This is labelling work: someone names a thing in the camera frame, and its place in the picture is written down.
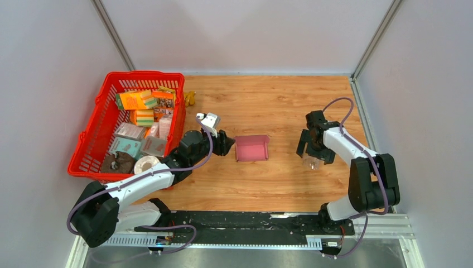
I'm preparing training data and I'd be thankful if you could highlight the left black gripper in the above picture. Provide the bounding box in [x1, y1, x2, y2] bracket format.
[190, 128, 235, 166]

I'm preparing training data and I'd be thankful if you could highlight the clear plastic wrapper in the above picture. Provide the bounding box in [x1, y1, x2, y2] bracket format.
[302, 155, 322, 170]

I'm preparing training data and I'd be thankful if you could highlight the pink paper box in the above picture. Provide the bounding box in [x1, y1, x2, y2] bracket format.
[235, 135, 269, 162]

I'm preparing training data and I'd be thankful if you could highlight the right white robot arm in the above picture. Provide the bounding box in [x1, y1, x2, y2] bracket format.
[296, 110, 400, 234]

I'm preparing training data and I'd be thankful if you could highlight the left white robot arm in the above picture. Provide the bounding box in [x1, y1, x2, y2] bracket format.
[66, 129, 235, 248]

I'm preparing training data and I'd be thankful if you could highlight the yellow banana toy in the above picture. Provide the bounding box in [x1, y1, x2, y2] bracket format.
[184, 91, 196, 107]

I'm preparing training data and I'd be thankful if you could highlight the white tape roll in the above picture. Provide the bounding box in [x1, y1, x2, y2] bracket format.
[133, 155, 160, 174]

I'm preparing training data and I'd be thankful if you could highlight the teal snack packet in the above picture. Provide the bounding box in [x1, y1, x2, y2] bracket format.
[108, 137, 142, 159]

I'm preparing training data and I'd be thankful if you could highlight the orange green sponge pack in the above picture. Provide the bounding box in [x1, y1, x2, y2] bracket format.
[115, 90, 158, 110]

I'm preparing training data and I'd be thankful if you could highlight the brown crumpled packet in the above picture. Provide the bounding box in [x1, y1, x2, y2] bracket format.
[100, 151, 136, 174]

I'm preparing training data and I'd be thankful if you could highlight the red plastic basket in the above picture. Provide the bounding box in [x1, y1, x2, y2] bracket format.
[67, 70, 186, 183]

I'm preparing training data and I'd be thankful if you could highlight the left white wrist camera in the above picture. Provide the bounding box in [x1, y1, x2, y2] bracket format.
[196, 113, 220, 137]

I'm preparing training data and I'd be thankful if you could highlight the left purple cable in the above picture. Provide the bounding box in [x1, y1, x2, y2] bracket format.
[66, 115, 214, 256]

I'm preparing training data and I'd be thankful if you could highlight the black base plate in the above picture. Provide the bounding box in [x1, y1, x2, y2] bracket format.
[133, 210, 355, 246]

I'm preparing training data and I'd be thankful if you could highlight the aluminium frame rail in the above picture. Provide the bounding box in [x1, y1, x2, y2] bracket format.
[100, 213, 414, 251]

